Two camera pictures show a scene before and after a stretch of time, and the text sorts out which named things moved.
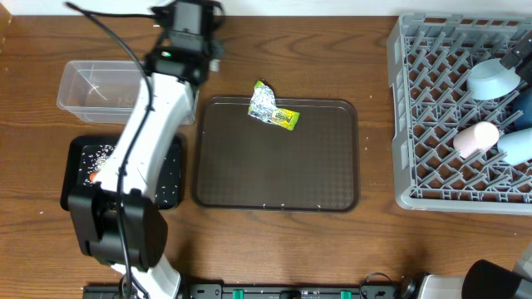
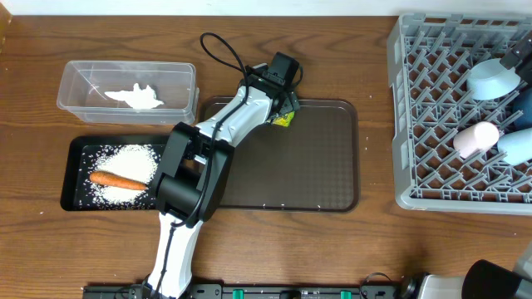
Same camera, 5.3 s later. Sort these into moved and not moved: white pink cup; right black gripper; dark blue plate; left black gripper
Moved: left black gripper
Not moved: right black gripper; white pink cup; dark blue plate
